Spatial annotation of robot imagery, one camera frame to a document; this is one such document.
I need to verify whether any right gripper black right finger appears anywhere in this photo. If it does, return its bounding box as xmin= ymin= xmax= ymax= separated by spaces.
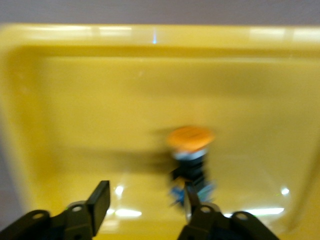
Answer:
xmin=176 ymin=181 xmax=280 ymax=240

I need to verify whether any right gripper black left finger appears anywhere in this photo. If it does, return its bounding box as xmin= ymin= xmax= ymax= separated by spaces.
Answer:
xmin=0 ymin=180 xmax=111 ymax=240

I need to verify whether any yellow plastic tray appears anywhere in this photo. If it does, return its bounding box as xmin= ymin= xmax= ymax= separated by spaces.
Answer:
xmin=0 ymin=23 xmax=320 ymax=240

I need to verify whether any yellow mushroom push button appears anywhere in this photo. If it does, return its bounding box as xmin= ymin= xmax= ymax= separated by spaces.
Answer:
xmin=166 ymin=126 xmax=217 ymax=207

